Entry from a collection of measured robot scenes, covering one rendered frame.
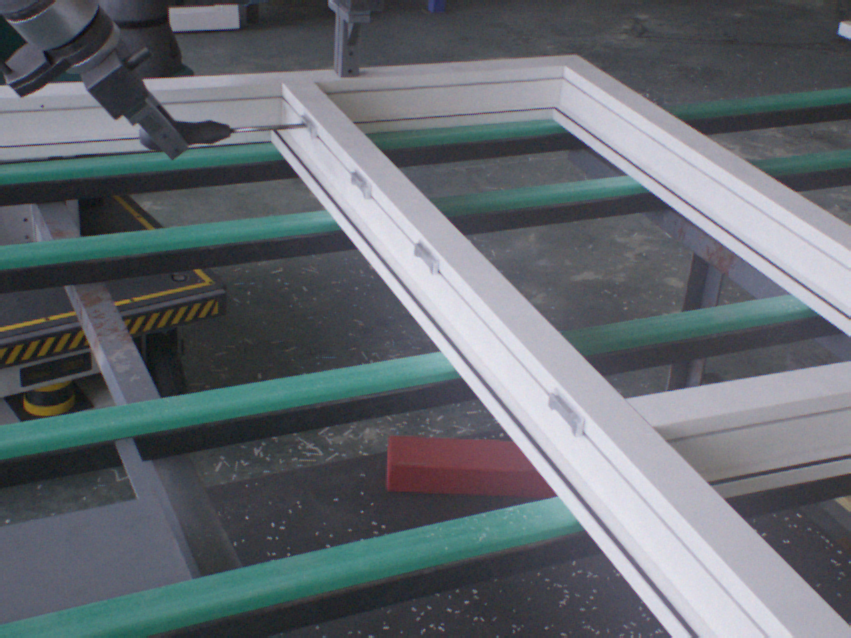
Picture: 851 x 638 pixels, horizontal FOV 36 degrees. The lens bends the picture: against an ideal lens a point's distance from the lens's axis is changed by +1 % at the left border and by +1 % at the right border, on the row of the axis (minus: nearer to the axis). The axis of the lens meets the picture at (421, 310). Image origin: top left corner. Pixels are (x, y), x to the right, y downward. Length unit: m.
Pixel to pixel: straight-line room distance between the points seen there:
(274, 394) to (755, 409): 0.41
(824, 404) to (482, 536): 0.32
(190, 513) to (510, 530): 0.26
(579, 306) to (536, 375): 2.13
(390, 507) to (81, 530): 0.53
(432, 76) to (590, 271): 1.70
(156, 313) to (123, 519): 1.42
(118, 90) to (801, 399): 0.78
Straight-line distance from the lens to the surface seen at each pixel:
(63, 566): 1.00
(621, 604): 1.40
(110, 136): 1.68
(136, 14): 2.36
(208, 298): 2.48
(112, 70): 1.44
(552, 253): 3.49
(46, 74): 1.47
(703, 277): 1.71
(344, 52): 1.74
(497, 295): 1.20
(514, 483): 1.50
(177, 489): 1.11
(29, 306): 2.46
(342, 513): 1.47
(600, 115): 1.79
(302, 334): 3.00
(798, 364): 2.46
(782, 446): 1.13
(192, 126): 1.56
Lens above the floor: 1.48
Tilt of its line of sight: 28 degrees down
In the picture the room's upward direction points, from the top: 5 degrees clockwise
